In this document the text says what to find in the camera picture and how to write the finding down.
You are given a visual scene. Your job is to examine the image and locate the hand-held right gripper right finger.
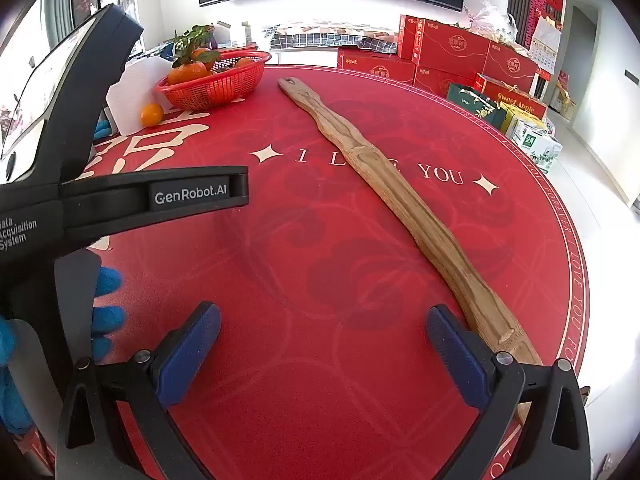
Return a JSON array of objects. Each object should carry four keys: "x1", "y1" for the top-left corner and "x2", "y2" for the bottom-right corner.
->
[{"x1": 425, "y1": 304, "x2": 592, "y2": 480}]

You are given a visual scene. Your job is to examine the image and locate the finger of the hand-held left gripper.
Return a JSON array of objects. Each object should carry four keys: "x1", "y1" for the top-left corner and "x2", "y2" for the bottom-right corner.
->
[{"x1": 55, "y1": 166, "x2": 249, "y2": 259}]

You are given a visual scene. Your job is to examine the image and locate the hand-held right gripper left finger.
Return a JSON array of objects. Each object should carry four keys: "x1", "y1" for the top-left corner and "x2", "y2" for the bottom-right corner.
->
[{"x1": 56, "y1": 301, "x2": 222, "y2": 480}]

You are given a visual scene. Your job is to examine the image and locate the person's left hand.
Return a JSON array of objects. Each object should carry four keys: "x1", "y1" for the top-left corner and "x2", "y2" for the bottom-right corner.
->
[{"x1": 0, "y1": 266, "x2": 126, "y2": 436}]

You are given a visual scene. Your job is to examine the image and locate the white paper towel roll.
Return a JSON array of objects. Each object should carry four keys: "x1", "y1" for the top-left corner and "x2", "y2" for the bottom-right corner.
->
[{"x1": 106, "y1": 55, "x2": 176, "y2": 137}]

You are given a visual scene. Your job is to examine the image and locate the orange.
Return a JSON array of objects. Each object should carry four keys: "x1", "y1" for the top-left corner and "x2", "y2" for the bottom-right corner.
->
[{"x1": 140, "y1": 103, "x2": 165, "y2": 128}]

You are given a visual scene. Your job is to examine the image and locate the pile of leafy tangerines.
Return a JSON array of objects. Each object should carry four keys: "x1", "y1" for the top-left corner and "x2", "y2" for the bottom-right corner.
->
[{"x1": 166, "y1": 25, "x2": 256, "y2": 86}]

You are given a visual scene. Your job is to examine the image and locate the red plastic basket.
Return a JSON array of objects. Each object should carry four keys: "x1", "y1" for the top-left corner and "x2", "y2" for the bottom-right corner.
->
[{"x1": 154, "y1": 49, "x2": 272, "y2": 112}]

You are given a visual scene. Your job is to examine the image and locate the red round printed table mat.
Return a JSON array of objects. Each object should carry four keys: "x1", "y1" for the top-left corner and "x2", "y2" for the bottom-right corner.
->
[{"x1": 30, "y1": 64, "x2": 591, "y2": 480}]

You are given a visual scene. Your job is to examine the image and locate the long wooden stick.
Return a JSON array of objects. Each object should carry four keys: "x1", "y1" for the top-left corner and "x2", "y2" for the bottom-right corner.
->
[{"x1": 277, "y1": 76, "x2": 545, "y2": 428}]

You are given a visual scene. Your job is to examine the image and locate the white and green carton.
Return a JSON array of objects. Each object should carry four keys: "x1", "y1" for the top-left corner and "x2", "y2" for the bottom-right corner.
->
[{"x1": 510, "y1": 117, "x2": 564, "y2": 175}]

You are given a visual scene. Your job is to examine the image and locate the yellow box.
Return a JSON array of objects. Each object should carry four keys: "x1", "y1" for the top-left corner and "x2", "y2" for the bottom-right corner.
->
[{"x1": 500, "y1": 101, "x2": 548, "y2": 133}]

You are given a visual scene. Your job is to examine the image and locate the checkered cloth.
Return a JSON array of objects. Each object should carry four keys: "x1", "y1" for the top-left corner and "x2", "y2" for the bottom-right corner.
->
[{"x1": 262, "y1": 22, "x2": 401, "y2": 53}]

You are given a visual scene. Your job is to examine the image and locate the green gift bag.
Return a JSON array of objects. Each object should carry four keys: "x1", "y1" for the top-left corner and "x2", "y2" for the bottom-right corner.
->
[{"x1": 446, "y1": 82, "x2": 506, "y2": 128}]

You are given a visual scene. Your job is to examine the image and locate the red gold-trimmed apple box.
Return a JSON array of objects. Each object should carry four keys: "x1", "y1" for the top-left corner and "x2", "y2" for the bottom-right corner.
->
[{"x1": 475, "y1": 74, "x2": 549, "y2": 118}]

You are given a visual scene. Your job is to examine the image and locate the stack of red gift boxes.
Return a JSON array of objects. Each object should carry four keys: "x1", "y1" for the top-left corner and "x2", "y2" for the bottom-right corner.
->
[{"x1": 337, "y1": 14, "x2": 541, "y2": 98}]

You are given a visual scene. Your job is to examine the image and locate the grey door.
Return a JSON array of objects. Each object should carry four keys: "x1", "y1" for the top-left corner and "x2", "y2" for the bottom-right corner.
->
[{"x1": 565, "y1": 5, "x2": 601, "y2": 126}]

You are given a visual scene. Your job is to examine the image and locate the clear plastic bag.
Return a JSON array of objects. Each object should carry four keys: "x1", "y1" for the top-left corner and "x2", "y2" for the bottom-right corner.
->
[{"x1": 462, "y1": 2, "x2": 518, "y2": 46}]

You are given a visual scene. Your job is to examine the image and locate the wall calendar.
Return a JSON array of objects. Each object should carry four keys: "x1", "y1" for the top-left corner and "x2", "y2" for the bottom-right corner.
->
[{"x1": 530, "y1": 15, "x2": 563, "y2": 73}]

